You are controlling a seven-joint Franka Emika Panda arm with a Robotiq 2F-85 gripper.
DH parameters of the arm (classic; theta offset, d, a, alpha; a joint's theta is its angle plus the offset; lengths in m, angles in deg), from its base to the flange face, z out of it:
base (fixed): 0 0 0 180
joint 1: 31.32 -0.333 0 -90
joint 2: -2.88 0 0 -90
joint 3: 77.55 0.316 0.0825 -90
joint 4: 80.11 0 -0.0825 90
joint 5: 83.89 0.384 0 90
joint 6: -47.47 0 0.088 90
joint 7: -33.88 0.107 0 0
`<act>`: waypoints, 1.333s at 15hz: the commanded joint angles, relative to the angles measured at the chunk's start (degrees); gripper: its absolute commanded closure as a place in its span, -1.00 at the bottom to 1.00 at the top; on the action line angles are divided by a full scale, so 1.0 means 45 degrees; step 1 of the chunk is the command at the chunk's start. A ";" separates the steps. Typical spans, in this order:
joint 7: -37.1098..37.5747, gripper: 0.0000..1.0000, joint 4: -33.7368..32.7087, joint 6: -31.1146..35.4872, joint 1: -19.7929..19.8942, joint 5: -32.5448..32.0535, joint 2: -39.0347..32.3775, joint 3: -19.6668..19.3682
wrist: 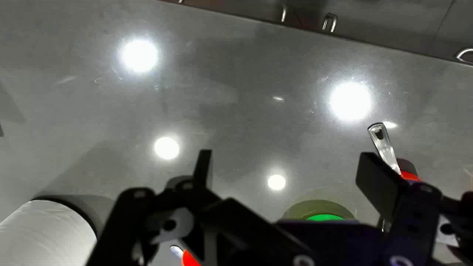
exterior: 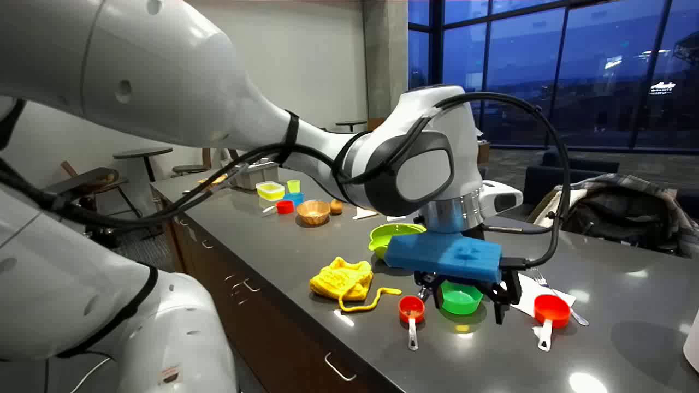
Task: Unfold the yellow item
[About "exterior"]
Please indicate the round dark side table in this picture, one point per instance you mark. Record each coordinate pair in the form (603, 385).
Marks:
(143, 154)

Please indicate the wooden bowl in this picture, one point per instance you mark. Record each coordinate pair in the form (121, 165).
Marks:
(313, 213)

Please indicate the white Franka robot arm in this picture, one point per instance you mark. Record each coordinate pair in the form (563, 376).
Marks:
(182, 72)

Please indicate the small blue cup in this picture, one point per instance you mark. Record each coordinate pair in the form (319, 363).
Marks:
(295, 200)

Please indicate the brown counter cabinet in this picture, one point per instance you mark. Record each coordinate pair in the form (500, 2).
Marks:
(269, 328)

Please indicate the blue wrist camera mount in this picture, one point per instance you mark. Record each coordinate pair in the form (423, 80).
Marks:
(444, 254)

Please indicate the white paper sheets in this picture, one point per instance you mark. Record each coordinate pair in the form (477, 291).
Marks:
(364, 213)

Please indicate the metal baking pan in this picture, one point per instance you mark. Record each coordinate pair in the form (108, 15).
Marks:
(257, 177)

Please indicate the white object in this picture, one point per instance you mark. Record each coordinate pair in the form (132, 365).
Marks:
(693, 341)

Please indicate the lime green bowl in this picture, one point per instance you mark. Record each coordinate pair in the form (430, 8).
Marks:
(385, 237)

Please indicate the dark blue armchair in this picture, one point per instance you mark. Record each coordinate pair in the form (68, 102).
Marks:
(552, 183)

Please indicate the wooden chair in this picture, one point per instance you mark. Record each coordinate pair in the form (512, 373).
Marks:
(193, 167)

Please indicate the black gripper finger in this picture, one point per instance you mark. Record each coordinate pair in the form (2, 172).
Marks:
(427, 290)
(500, 306)

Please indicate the large red measuring cup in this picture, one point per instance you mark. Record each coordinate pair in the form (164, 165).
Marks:
(551, 309)

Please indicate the yellow knitted cloth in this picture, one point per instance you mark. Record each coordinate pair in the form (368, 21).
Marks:
(340, 281)

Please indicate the small green plastic bowl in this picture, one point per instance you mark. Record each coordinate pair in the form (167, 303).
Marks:
(459, 301)

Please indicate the small yellow bowl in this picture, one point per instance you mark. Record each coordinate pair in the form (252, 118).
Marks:
(211, 185)

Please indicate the dark jacket pile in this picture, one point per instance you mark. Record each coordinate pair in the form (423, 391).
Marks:
(626, 214)

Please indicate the small green cup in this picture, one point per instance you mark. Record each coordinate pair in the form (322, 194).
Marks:
(293, 186)

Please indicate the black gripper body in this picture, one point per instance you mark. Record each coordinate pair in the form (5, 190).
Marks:
(512, 279)

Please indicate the black camera on stand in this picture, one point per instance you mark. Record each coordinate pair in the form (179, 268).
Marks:
(88, 179)

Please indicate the large glass window wall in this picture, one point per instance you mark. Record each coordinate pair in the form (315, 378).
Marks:
(618, 72)

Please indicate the yellow plastic container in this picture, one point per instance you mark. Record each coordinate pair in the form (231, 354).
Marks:
(269, 194)

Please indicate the small red measuring cup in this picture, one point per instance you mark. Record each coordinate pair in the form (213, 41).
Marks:
(412, 309)

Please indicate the white paper napkin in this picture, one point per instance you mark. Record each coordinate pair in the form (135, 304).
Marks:
(524, 304)

